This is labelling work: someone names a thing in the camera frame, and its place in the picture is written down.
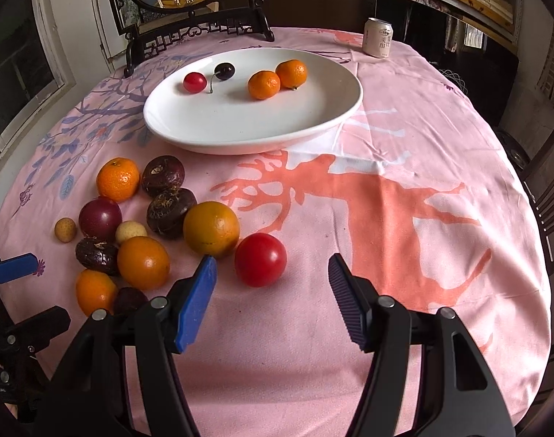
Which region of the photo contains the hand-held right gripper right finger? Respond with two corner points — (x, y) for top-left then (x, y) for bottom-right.
(327, 253), (517, 437)

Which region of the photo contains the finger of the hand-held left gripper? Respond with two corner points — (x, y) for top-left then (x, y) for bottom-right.
(0, 252), (39, 284)
(0, 306), (72, 366)

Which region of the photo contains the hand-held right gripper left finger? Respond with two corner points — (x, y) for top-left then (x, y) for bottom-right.
(44, 255), (218, 437)

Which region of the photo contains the red tomato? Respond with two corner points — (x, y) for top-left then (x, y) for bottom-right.
(234, 232), (288, 288)

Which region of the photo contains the white oval plate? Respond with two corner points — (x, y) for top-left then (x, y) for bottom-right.
(143, 47), (364, 156)

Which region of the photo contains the tan longan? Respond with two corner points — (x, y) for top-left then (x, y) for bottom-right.
(115, 221), (148, 245)
(54, 217), (77, 242)

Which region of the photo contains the wrinkled red date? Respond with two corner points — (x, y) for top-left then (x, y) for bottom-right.
(75, 237), (121, 277)
(112, 287), (149, 316)

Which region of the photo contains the glossy orange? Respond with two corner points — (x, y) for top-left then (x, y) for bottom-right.
(117, 236), (171, 291)

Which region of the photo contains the small oval orange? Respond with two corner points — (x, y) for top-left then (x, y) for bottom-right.
(75, 269), (118, 318)

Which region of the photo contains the large yellow-orange orange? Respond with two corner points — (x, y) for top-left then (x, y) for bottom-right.
(183, 201), (240, 258)

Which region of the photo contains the dark water chestnut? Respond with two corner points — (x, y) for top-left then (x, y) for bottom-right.
(141, 155), (186, 198)
(146, 188), (198, 240)

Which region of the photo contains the pink printed tablecloth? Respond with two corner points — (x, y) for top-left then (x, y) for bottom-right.
(0, 25), (553, 437)

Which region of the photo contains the purple plum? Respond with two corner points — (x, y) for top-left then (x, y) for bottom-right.
(78, 197), (123, 243)

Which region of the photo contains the small mandarin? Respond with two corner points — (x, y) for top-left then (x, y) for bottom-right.
(248, 70), (282, 101)
(276, 59), (309, 90)
(96, 157), (141, 204)

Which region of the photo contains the white framed window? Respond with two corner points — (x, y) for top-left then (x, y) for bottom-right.
(0, 0), (79, 160)

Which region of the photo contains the red cherry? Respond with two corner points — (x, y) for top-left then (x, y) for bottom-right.
(183, 71), (208, 94)

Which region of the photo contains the dark wooden chair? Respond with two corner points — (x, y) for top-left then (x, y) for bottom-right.
(519, 119), (554, 276)

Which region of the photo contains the dark cherry with stem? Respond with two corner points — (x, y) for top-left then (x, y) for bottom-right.
(208, 62), (236, 95)

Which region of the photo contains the white drink can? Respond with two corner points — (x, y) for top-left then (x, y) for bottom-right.
(362, 17), (393, 59)

